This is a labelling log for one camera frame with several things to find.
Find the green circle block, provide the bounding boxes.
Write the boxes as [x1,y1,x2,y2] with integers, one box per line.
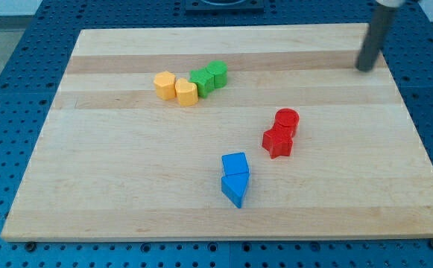
[206,60,227,89]

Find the red circle block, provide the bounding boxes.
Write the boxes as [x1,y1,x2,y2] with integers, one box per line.
[274,108,300,138]

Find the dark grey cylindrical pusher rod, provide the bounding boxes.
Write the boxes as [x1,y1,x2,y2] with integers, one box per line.
[355,4,398,72]

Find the light wooden board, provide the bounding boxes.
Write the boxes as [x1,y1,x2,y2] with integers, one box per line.
[1,23,433,242]

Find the red star block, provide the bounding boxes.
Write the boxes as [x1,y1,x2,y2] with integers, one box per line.
[262,127,293,159]

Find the blue triangle block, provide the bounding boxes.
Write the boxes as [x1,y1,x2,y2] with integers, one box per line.
[221,173,250,208]

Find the blue square block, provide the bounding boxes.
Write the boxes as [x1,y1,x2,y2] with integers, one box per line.
[221,152,250,176]

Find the white robot wrist end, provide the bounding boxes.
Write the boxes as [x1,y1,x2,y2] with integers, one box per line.
[376,0,405,7]

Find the yellow hexagon block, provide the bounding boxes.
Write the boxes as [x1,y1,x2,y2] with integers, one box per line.
[154,71,176,101]

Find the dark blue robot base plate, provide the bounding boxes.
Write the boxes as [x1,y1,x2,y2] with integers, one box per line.
[183,0,265,13]

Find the yellow heart block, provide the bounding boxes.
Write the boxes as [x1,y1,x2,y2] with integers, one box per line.
[175,78,198,106]

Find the green star block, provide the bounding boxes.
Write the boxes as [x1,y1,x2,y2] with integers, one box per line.
[189,68,215,98]

